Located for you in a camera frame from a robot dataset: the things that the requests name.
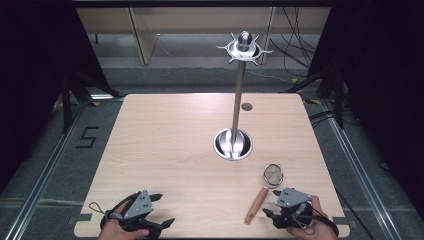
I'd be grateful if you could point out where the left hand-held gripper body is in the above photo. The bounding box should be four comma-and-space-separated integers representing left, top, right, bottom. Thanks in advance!
101, 189, 162, 234

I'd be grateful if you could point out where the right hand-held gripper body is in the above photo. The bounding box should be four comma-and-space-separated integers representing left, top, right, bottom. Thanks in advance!
270, 187, 315, 231

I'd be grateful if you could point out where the wooden-handled mesh strainer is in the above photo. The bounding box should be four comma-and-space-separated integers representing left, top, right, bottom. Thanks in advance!
244, 162, 285, 225

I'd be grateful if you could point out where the metal utensil stand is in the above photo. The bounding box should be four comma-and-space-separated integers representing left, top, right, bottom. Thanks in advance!
213, 30, 274, 162

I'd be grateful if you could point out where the person's left hand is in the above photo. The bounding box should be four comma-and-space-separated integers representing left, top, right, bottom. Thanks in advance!
97, 201, 150, 240

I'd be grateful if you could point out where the person's right hand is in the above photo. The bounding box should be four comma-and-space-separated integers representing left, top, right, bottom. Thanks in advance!
286, 195, 339, 240

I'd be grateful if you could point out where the black metal stand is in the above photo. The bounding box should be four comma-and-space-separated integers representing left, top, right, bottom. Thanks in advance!
59, 68, 126, 134
279, 64, 346, 130

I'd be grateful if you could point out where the black wrist strap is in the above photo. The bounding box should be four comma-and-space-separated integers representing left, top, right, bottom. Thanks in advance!
311, 214, 340, 237

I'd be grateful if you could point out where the black cord loop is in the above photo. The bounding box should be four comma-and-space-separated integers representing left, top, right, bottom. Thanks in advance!
88, 201, 107, 215

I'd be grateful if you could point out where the black floor cable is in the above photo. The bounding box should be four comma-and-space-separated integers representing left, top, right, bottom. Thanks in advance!
334, 188, 372, 240

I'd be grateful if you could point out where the aluminium floor rail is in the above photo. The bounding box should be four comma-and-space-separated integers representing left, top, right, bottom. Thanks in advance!
3, 99, 91, 240
319, 99, 418, 240

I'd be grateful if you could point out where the bundle of black cables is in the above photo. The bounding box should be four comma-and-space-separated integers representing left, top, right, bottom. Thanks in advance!
269, 6, 318, 78

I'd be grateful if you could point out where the light wooden desk frame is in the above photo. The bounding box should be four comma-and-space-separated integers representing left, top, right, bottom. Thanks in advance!
76, 7, 332, 66

